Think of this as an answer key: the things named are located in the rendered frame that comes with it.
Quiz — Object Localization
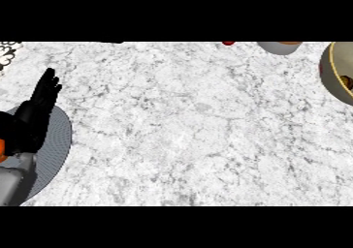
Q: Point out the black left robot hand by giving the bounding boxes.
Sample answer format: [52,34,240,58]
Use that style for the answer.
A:
[0,67,63,157]

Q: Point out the grey round plate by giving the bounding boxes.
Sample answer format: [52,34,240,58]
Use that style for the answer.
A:
[0,106,72,206]

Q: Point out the cream bowl with yellow rim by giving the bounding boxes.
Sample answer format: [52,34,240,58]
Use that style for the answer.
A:
[318,42,353,109]

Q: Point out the black and white patterned cloth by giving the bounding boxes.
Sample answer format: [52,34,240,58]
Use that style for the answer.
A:
[0,42,22,87]

